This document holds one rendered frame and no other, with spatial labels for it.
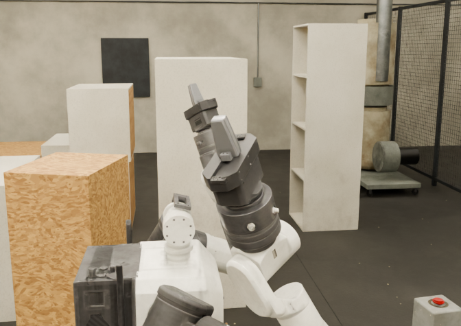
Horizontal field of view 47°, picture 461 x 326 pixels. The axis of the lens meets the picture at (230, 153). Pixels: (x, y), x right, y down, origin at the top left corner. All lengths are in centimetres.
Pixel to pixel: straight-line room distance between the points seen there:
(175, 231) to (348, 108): 429
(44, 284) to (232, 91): 166
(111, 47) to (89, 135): 421
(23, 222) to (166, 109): 125
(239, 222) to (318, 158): 450
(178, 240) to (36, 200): 158
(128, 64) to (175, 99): 589
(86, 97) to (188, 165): 197
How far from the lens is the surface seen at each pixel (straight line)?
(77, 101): 526
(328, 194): 538
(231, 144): 74
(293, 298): 89
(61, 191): 254
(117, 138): 526
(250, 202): 78
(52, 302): 277
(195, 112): 141
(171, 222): 109
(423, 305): 204
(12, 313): 401
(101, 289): 110
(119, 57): 932
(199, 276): 108
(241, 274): 84
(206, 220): 364
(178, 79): 345
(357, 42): 527
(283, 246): 86
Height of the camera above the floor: 181
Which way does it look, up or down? 11 degrees down
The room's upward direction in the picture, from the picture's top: straight up
